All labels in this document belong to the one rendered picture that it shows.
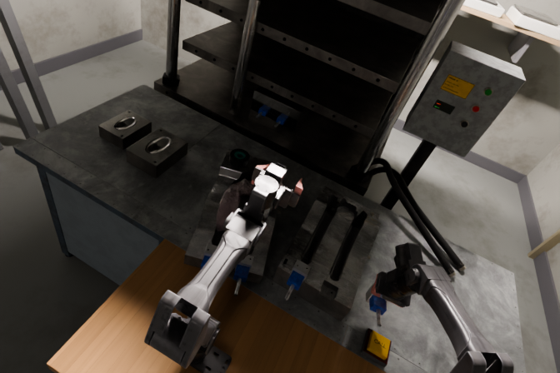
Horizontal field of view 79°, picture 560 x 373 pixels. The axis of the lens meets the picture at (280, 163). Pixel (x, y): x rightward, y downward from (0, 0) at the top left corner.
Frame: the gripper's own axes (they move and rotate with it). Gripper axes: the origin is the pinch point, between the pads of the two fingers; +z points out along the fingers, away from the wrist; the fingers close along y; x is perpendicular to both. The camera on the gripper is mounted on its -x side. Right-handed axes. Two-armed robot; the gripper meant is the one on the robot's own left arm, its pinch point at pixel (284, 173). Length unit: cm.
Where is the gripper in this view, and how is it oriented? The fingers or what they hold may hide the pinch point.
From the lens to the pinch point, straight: 97.4
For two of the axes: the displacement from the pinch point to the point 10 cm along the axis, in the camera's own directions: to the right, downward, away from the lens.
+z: 4.0, -5.1, 7.6
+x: -2.5, 7.4, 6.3
